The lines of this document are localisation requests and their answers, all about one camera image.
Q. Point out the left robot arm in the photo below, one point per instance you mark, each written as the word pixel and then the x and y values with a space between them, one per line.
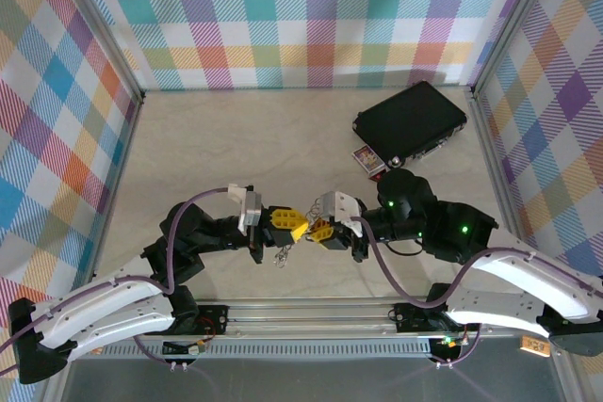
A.
pixel 103 308

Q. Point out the red black triangular card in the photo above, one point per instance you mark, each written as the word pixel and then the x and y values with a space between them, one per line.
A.
pixel 375 177

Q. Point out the purple card box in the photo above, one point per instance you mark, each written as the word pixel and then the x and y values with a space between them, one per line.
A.
pixel 367 158

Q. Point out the black hard case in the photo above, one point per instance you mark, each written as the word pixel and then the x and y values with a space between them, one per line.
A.
pixel 410 122

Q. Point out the small green circuit board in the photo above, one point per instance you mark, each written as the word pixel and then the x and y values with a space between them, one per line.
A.
pixel 198 349
pixel 452 342

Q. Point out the orange paper tag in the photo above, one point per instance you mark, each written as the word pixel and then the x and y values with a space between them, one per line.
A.
pixel 536 346

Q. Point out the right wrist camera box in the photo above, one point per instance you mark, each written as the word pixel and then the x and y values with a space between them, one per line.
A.
pixel 341 209

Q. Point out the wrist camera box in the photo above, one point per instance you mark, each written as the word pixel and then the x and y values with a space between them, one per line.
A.
pixel 341 209
pixel 249 211

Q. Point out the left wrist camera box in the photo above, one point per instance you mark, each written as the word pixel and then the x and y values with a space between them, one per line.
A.
pixel 249 211

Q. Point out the long aluminium mounting rail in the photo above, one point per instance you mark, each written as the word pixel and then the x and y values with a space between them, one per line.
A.
pixel 306 317

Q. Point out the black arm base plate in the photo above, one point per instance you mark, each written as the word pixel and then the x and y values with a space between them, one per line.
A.
pixel 212 317
pixel 412 317

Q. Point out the aluminium side rail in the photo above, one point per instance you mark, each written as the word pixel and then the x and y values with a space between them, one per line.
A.
pixel 493 162
pixel 121 162

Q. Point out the aluminium frame post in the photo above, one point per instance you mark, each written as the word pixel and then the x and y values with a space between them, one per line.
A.
pixel 101 30
pixel 513 20

